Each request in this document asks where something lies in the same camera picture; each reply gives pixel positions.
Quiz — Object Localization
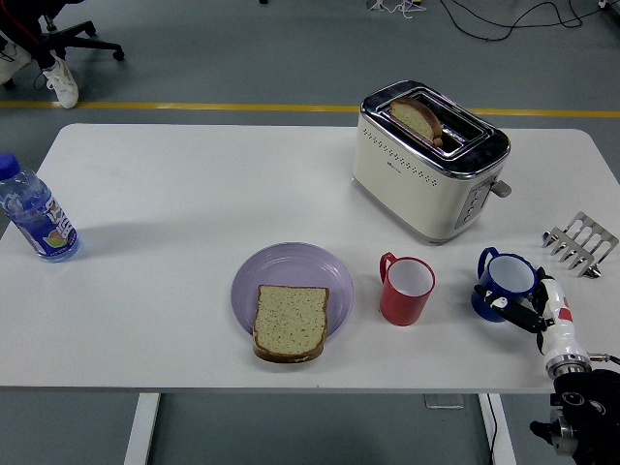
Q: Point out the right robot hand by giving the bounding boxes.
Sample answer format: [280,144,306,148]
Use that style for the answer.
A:
[473,265,587,365]

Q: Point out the blue enamel cup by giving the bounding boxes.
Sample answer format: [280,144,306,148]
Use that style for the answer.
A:
[470,246,539,324]

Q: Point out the red enamel cup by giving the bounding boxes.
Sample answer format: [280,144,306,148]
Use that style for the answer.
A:
[378,251,436,326]

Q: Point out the rounded bread slice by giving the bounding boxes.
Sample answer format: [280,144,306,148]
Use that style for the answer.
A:
[388,98,444,146]

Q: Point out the square bread slice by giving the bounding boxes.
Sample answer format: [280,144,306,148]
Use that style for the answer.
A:
[251,284,331,363]

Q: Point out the silver metal toast rack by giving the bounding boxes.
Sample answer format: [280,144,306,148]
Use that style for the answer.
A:
[541,210,620,278]

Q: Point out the white table leg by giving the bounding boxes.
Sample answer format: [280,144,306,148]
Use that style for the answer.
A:
[123,392,162,465]
[478,392,517,465]

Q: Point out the cream and chrome toaster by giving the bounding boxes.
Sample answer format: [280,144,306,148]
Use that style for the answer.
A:
[352,79,513,246]

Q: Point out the purple round plate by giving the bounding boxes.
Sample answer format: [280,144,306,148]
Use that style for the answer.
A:
[230,241,355,340]

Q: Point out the blue-capped water bottle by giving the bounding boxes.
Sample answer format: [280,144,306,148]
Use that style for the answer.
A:
[0,152,81,264]

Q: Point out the black office chair base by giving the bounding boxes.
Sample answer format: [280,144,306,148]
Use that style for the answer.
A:
[41,14,126,62]

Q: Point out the black cable under table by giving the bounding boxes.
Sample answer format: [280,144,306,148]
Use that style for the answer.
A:
[483,394,500,465]

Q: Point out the grey bracket under table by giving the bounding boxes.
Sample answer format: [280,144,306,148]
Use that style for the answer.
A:
[423,394,466,411]

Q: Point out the black floor cable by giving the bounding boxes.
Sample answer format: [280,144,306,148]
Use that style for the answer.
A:
[438,0,606,43]

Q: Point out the white floor cables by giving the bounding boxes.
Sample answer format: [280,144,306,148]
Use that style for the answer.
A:
[365,0,427,20]

